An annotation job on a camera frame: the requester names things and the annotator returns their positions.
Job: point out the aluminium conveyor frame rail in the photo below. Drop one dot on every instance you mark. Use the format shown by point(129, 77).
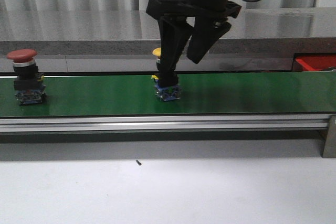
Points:
point(162, 123)

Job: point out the red plastic tray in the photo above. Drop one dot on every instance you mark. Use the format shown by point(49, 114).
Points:
point(316, 63)

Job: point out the grey stone slab left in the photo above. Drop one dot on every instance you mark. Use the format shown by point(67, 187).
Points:
point(79, 32)

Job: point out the grey stone slab right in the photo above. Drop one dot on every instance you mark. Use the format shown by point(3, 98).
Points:
point(282, 30)

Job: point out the yellow mushroom push button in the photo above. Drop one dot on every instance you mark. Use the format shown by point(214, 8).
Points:
point(168, 93)

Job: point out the steel conveyor support bracket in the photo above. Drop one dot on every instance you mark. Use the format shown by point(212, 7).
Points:
point(329, 150)

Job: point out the grey stone slab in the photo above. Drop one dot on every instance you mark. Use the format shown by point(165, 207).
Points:
point(282, 30)
point(79, 32)

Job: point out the red mushroom push button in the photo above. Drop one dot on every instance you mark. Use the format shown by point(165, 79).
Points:
point(28, 85)

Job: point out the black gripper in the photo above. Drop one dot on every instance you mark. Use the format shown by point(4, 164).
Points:
point(175, 31)

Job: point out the green conveyor belt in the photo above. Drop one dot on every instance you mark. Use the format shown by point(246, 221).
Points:
point(211, 93)

